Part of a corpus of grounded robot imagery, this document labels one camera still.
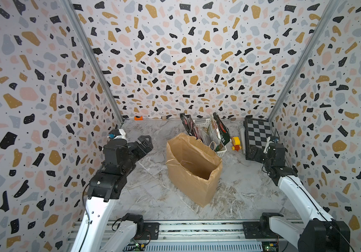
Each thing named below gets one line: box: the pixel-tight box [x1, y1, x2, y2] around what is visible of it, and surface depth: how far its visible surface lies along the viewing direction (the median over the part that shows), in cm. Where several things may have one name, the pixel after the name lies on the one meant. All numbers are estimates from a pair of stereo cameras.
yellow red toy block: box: [231, 136, 242, 152], surface depth 105 cm
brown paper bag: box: [165, 132, 224, 208], surface depth 75 cm
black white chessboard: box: [243, 117, 272, 161], surface depth 112 cm
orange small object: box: [133, 115, 144, 121], surface depth 127 cm
